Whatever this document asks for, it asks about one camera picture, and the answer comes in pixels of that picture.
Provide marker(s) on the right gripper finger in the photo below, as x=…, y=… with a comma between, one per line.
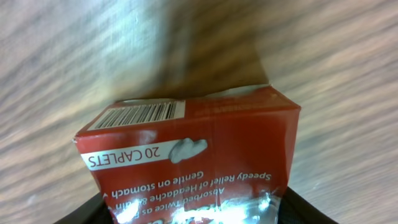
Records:
x=94, y=211

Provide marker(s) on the red caplets box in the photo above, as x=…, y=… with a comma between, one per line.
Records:
x=222, y=158

